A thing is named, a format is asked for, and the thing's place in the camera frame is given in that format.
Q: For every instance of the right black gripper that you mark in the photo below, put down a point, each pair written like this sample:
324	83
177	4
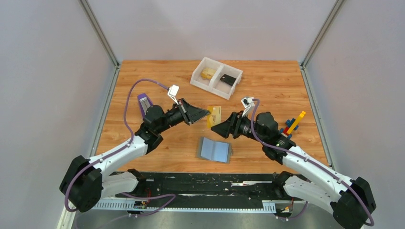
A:
231	126

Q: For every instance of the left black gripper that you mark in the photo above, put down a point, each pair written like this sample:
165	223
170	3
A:
190	114

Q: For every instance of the gold card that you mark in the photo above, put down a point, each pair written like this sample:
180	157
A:
215	115
207	73

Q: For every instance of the grey card holder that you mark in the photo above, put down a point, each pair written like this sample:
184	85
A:
215	151

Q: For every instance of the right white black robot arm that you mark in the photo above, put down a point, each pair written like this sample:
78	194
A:
350	201

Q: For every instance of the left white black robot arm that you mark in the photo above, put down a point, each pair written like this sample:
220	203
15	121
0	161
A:
89	180

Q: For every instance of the gold card in tray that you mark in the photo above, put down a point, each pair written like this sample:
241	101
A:
207	73

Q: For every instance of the black card in tray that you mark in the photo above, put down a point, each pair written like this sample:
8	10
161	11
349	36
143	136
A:
227	79

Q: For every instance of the white two-compartment tray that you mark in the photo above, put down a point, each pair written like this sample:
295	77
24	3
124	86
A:
215	86

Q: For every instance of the purple metronome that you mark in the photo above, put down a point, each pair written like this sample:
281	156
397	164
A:
144	103

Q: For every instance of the colourful toy brick figure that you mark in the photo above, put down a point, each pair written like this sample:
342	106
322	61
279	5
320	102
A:
292	125

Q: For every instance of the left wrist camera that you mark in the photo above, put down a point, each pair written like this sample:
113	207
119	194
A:
172	92

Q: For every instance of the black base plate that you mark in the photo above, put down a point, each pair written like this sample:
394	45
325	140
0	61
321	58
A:
216	190

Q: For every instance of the aluminium rail frame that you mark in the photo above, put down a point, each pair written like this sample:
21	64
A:
134	204

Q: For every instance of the left aluminium corner post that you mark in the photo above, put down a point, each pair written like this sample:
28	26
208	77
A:
99	32

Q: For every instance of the aluminium corner post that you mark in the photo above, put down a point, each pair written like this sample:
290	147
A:
99	32
322	32

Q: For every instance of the right aluminium corner post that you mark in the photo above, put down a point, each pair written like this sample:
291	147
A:
322	32

